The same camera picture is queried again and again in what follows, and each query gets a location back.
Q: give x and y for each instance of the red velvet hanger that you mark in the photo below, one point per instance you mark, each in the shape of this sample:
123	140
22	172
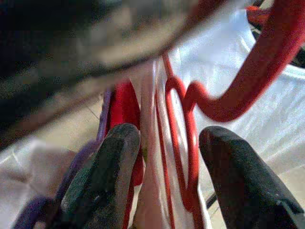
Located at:
274	59

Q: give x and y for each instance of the purple hanger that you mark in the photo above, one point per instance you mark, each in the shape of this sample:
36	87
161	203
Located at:
78	162

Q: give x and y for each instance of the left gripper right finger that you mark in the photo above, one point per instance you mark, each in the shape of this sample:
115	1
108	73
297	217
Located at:
238	179

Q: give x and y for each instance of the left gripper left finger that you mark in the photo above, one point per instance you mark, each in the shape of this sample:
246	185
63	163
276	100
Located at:
104	167

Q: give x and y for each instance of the clothes rack with steel rail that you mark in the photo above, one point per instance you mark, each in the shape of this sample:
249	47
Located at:
133	43

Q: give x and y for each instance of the white garment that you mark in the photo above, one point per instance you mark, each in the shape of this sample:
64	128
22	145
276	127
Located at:
226	59

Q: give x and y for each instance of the red garment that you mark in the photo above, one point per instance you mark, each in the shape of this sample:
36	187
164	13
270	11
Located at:
124	107

